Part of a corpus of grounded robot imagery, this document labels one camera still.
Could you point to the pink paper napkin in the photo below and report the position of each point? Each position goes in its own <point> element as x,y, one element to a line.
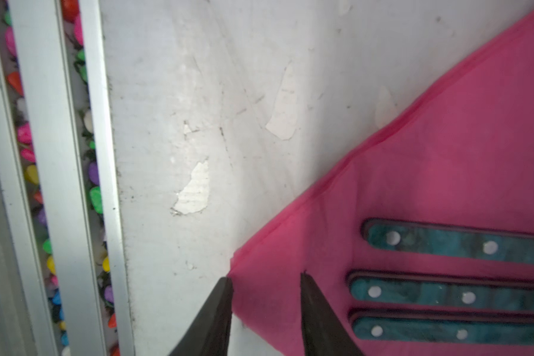
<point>462,154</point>

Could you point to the fork with teal handle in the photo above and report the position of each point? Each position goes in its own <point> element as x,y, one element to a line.
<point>438,291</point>

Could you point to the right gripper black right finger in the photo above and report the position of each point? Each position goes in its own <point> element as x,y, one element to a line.
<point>322,332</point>

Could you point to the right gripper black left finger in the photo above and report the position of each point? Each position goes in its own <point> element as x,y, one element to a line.
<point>209,333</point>

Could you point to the spoon with teal handle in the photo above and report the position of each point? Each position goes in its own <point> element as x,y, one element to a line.
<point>443,327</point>

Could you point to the knife with teal handle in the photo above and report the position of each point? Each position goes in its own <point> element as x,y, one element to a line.
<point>448,241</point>

